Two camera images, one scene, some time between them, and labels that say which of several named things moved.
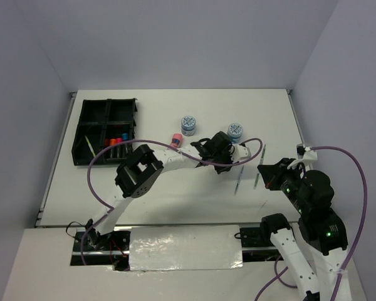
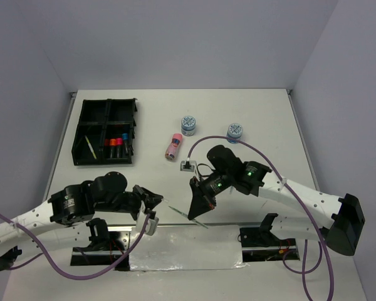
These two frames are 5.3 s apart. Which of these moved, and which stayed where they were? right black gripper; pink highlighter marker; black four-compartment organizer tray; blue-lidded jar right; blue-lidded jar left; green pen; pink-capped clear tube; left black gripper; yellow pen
Moved: right black gripper; green pen; left black gripper
Stayed: pink highlighter marker; black four-compartment organizer tray; yellow pen; blue-lidded jar left; blue-lidded jar right; pink-capped clear tube
